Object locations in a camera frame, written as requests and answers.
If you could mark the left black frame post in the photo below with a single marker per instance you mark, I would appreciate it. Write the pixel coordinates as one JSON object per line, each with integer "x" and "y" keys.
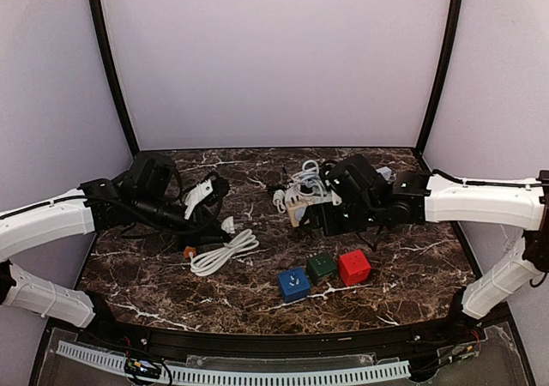
{"x": 100, "y": 28}

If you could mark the blue cube socket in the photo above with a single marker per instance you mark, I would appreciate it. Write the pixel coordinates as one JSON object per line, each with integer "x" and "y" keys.
{"x": 293, "y": 284}

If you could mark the beige cube socket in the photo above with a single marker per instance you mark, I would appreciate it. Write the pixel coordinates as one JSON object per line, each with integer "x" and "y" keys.
{"x": 296, "y": 212}

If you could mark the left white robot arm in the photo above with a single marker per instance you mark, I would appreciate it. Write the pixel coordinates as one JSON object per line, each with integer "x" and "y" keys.
{"x": 97, "y": 206}

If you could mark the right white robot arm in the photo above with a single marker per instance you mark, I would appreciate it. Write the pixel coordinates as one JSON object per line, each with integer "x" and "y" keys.
{"x": 506, "y": 222}

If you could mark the dark green cube socket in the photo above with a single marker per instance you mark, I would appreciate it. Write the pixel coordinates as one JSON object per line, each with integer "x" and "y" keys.
{"x": 321, "y": 267}

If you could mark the right black frame post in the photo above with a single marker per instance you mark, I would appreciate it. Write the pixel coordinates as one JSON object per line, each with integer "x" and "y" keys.
{"x": 443, "y": 62}

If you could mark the red cube socket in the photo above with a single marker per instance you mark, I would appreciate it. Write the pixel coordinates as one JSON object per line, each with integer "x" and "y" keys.
{"x": 353, "y": 267}

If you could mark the orange power strip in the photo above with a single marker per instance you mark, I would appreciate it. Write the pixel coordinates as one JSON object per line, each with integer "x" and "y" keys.
{"x": 189, "y": 252}

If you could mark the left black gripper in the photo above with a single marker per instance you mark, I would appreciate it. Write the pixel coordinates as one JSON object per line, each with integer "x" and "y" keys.
{"x": 199, "y": 226}

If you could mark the grey blue power strip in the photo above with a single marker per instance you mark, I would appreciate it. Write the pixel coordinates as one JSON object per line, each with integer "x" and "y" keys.
{"x": 385, "y": 172}

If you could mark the black frame post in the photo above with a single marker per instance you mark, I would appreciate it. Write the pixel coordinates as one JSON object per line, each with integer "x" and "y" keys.
{"x": 100, "y": 28}
{"x": 443, "y": 62}

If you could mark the small circuit board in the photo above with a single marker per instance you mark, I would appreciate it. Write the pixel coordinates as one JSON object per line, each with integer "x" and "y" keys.
{"x": 141, "y": 368}

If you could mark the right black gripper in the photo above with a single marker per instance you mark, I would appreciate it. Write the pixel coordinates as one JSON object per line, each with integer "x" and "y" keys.
{"x": 316, "y": 221}

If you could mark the white slotted cable duct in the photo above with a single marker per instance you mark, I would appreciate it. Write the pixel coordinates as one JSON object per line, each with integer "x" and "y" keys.
{"x": 113, "y": 363}

